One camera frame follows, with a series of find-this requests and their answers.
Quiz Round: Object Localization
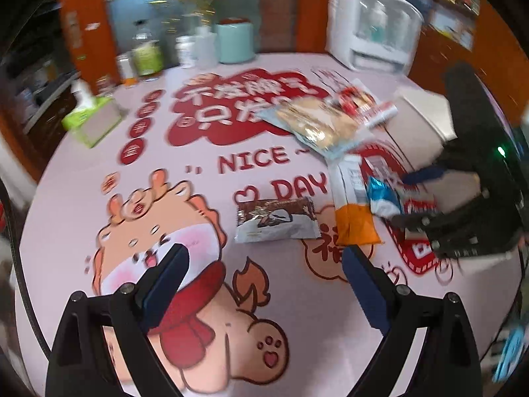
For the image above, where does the red date snack pack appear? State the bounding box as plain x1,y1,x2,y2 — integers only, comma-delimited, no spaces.
333,85,398,129

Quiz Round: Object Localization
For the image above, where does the yellow Fuji bread pack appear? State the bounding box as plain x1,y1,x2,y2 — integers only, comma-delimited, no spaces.
258,97,373,160

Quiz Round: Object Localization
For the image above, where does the blue white snack pack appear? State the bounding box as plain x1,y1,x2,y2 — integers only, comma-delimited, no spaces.
367,177,403,220

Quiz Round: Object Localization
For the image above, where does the orange white snack pack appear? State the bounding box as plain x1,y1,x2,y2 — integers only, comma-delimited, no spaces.
328,154,381,246

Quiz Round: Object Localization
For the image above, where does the white plastic storage bin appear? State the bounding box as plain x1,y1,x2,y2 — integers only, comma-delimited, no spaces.
386,86,480,212

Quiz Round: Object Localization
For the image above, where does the brown chocolate snack pack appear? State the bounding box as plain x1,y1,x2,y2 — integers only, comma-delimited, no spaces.
235,197,321,244

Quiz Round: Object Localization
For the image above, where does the white cosmetic storage box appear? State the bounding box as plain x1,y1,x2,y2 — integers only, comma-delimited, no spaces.
325,0,423,75

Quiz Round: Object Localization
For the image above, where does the green tissue box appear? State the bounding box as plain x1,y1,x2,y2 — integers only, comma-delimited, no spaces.
62,78,123,148

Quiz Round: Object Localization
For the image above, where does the metal tin can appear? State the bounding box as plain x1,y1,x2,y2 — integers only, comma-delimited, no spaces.
116,53,137,88

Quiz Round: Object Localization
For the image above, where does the clear bottle green label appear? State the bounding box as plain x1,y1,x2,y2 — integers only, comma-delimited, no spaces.
132,20,164,81

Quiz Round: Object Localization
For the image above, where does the translucent white squeeze bottle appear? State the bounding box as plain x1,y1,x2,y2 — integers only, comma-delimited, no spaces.
194,25,218,69

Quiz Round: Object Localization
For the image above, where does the small white pill bottle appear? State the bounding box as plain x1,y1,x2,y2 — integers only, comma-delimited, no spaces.
175,36,196,68

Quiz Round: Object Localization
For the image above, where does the mint green canister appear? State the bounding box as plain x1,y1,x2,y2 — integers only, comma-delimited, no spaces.
216,18,256,65

